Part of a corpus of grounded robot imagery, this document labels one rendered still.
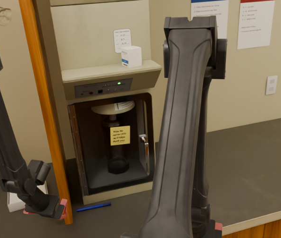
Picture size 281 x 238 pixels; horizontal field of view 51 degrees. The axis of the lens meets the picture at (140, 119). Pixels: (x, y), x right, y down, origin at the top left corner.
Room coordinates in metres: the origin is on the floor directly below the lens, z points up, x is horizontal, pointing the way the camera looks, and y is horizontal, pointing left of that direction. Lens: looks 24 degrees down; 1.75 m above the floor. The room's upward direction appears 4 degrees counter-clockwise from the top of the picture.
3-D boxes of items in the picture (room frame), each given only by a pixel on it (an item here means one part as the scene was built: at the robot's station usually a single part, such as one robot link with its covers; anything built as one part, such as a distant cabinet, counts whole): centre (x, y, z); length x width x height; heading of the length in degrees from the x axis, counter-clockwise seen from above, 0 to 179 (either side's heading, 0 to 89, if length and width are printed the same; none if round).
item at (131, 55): (0.99, 0.02, 1.54); 0.05 x 0.05 x 0.06; 28
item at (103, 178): (1.02, 0.10, 1.19); 0.30 x 0.01 x 0.40; 104
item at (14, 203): (1.05, 0.50, 0.96); 0.16 x 0.12 x 0.04; 110
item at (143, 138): (1.01, -0.01, 1.17); 0.05 x 0.03 x 0.10; 14
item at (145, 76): (0.97, 0.09, 1.46); 0.32 x 0.11 x 0.10; 105
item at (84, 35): (1.14, 0.13, 1.33); 0.32 x 0.25 x 0.77; 105
